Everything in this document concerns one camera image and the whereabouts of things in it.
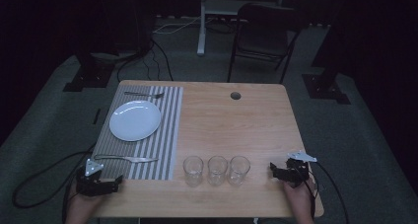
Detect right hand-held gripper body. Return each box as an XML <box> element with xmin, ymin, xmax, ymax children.
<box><xmin>283</xmin><ymin>151</ymin><xmax>318</xmax><ymax>188</ymax></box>

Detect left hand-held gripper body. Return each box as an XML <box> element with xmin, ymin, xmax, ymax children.
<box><xmin>75</xmin><ymin>158</ymin><xmax>119</xmax><ymax>197</ymax></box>

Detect person's left hand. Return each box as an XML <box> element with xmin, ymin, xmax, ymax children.
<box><xmin>67</xmin><ymin>180</ymin><xmax>106</xmax><ymax>209</ymax></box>

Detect person's right hand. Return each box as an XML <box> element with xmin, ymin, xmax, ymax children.
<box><xmin>283</xmin><ymin>174</ymin><xmax>319</xmax><ymax>213</ymax></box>

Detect silver fork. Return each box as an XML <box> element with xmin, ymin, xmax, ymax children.
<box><xmin>93</xmin><ymin>154</ymin><xmax>160</xmax><ymax>164</ymax></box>
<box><xmin>123</xmin><ymin>91</ymin><xmax>166</xmax><ymax>100</ymax></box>

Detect clear drinking glass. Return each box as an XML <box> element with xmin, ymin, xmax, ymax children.
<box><xmin>182</xmin><ymin>155</ymin><xmax>205</xmax><ymax>188</ymax></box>
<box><xmin>228</xmin><ymin>155</ymin><xmax>251</xmax><ymax>187</ymax></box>
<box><xmin>207</xmin><ymin>155</ymin><xmax>229</xmax><ymax>187</ymax></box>

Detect white plate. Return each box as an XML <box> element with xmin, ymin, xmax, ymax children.
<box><xmin>108</xmin><ymin>100</ymin><xmax>163</xmax><ymax>142</ymax></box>

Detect grey striped placemat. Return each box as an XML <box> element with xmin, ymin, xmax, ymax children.
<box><xmin>91</xmin><ymin>84</ymin><xmax>184</xmax><ymax>182</ymax></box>

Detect black stand base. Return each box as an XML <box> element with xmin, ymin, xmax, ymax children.
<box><xmin>62</xmin><ymin>50</ymin><xmax>116</xmax><ymax>93</ymax></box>
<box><xmin>301</xmin><ymin>73</ymin><xmax>352</xmax><ymax>106</ymax></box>

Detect black folding chair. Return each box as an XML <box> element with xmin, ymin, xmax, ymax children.
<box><xmin>226</xmin><ymin>2</ymin><xmax>302</xmax><ymax>85</ymax></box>

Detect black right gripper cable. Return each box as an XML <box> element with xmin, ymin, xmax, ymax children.
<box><xmin>295</xmin><ymin>161</ymin><xmax>350</xmax><ymax>224</ymax></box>

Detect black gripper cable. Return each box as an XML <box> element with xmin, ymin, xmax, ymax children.
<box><xmin>295</xmin><ymin>161</ymin><xmax>350</xmax><ymax>224</ymax></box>
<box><xmin>12</xmin><ymin>144</ymin><xmax>97</xmax><ymax>209</ymax></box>

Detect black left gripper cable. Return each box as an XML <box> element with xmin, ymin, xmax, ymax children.
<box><xmin>12</xmin><ymin>144</ymin><xmax>97</xmax><ymax>209</ymax></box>

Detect black floor cables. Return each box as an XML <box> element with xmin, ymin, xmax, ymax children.
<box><xmin>116</xmin><ymin>39</ymin><xmax>174</xmax><ymax>83</ymax></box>

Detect white desk frame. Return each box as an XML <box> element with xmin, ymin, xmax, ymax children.
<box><xmin>196</xmin><ymin>0</ymin><xmax>288</xmax><ymax>56</ymax></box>

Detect white floor cable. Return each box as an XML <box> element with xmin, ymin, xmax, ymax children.
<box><xmin>152</xmin><ymin>16</ymin><xmax>202</xmax><ymax>35</ymax></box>

